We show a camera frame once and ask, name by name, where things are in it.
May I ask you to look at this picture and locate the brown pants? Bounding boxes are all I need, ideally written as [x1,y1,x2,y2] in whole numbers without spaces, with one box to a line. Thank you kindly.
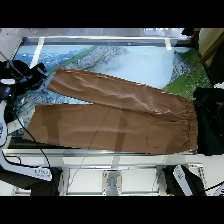
[22,67,200,155]

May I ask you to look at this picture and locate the silver frame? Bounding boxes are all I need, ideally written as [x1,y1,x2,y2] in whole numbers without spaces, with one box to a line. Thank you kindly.
[0,146,224,197]

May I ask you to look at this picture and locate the black cable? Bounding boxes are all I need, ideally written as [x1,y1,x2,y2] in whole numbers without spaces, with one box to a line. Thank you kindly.
[12,111,53,178]

